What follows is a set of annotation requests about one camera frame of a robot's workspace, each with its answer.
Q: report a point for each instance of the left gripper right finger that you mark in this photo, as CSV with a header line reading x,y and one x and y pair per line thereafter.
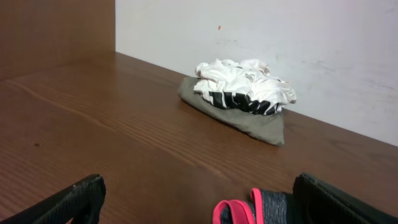
x,y
321,202

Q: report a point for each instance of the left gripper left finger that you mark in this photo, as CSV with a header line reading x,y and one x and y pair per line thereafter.
x,y
80,203

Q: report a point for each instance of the black shorts red waistband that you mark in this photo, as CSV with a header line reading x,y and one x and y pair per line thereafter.
x,y
266,207

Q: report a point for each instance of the olive green folded garment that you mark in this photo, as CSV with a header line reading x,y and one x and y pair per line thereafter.
x,y
266,128

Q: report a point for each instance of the white printed shirt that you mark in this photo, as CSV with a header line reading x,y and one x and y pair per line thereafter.
x,y
247,85

